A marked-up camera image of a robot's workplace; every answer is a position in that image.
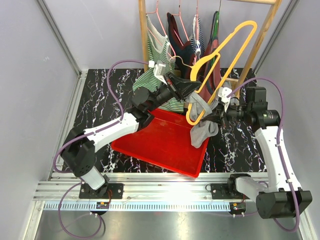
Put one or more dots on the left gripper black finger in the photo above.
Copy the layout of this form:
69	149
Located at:
194	84
191	98

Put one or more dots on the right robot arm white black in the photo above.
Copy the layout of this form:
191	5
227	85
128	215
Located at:
283	197

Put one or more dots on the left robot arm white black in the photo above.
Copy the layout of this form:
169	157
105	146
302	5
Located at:
80	146

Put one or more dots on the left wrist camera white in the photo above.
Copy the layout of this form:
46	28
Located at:
158	70

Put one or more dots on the navy maroon tank top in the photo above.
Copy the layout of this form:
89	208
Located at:
184	51

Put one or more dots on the green white striped tank top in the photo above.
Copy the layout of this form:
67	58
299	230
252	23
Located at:
159	48

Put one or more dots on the pink wire hanger middle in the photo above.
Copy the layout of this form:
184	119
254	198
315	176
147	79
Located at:
179	15

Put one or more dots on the blue white striped tank top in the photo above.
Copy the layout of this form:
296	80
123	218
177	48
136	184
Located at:
201	40

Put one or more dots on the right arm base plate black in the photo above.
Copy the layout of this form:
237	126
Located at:
220	191

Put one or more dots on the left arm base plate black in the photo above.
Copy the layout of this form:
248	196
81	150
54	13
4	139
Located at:
107	191

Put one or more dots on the pink wire hanger right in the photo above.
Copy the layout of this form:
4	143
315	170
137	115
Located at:
196	32

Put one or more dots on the green plastic hanger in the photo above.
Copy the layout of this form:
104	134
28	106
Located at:
214	35

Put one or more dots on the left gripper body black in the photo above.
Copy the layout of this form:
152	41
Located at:
174	85

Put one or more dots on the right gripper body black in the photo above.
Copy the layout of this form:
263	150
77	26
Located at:
235	113

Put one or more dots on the red plastic tray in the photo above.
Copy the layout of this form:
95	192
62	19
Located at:
166	143

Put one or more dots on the aluminium frame rail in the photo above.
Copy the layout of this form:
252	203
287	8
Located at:
157	203

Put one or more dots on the wooden clothes rack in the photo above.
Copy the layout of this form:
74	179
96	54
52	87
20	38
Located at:
274	6

